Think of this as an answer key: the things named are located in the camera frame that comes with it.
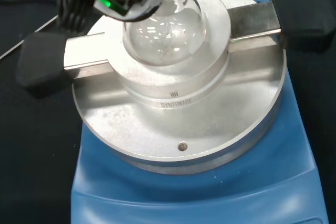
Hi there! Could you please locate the heater with blue base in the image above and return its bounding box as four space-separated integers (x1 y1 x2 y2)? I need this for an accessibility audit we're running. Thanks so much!
16 0 336 224

